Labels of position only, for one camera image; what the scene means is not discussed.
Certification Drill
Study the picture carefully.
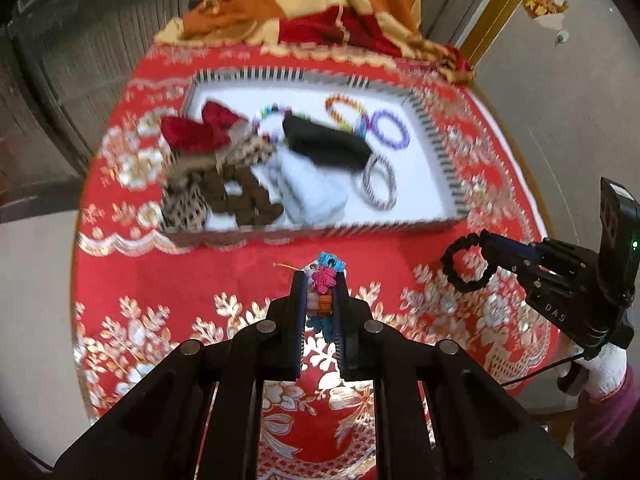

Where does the multicoloured round bead bracelet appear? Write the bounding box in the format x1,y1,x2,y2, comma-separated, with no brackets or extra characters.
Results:
252,104,301,143

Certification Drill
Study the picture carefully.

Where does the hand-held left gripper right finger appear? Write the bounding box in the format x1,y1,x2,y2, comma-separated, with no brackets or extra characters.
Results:
332,270,581,480

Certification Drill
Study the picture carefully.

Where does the purple bead bracelet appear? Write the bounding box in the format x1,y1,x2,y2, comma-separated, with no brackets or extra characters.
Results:
367,109,411,150

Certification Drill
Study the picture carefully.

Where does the leopard print scrunchie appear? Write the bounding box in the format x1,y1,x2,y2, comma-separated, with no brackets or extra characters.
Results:
162,160,211,231

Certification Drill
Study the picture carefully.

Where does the red velvet bow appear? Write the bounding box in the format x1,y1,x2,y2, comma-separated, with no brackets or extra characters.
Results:
160,101,251,157

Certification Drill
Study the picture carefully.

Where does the orange bead bracelet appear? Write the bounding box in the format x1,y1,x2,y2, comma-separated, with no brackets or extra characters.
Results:
325,94,371,133

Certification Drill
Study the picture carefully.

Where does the red gold floral tablecloth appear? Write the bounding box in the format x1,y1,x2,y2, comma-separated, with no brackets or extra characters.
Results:
72,42,558,480

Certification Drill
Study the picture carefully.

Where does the person's right hand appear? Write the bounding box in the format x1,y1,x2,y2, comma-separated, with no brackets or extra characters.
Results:
585,342,630,401

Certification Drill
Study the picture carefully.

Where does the orange red patterned blanket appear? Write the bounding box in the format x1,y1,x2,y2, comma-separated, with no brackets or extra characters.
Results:
154,0,476,83

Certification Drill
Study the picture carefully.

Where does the silver beaded bracelet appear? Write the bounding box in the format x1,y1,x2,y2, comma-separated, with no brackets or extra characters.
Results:
361,154,399,209

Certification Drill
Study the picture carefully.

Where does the black cable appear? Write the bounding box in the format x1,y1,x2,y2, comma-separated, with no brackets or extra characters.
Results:
500,352,586,388

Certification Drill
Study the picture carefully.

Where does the brown scrunchie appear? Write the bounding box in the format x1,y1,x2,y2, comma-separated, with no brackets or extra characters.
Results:
197,162,286,226

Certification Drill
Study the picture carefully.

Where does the light grey fluffy scrunchie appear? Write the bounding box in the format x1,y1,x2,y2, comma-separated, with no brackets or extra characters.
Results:
250,152,351,226

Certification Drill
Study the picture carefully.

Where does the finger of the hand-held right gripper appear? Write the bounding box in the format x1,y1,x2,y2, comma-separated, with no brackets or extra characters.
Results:
479,230,545,267
494,257,540,292

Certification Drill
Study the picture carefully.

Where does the orange yellow wall sticker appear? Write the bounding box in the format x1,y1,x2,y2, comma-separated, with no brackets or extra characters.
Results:
522,0,571,46

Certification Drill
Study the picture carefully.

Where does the person's right forearm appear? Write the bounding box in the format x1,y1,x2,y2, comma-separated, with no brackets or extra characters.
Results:
572,355,640,476

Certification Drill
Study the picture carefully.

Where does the black scrunchie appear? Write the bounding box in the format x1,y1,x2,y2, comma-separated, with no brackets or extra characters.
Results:
440,235,501,294

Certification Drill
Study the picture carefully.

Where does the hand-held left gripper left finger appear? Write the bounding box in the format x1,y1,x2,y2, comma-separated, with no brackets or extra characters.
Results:
52,270,308,480

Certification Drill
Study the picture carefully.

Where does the dotted beige hair bow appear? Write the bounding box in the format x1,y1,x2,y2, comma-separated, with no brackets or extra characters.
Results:
220,130,276,167

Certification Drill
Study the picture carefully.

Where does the striped cardboard box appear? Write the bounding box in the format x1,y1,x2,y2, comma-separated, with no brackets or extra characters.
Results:
161,66,471,248

